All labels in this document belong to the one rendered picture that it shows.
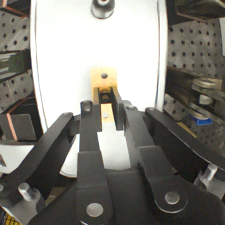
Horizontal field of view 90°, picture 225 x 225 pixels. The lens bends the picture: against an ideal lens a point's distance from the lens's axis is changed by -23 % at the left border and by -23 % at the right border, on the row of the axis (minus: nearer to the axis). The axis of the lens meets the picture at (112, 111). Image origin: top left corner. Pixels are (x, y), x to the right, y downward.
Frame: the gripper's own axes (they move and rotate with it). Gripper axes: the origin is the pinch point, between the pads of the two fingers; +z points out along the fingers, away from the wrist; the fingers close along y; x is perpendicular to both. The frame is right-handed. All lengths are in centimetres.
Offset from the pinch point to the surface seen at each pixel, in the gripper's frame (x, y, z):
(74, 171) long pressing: -17.1, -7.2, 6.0
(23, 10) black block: 17.9, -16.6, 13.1
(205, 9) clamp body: 15.5, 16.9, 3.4
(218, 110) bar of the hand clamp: 0.0, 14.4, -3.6
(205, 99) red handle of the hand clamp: 0.8, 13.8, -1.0
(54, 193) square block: -22.9, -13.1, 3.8
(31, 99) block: -3.5, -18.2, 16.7
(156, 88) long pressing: 0.5, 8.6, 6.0
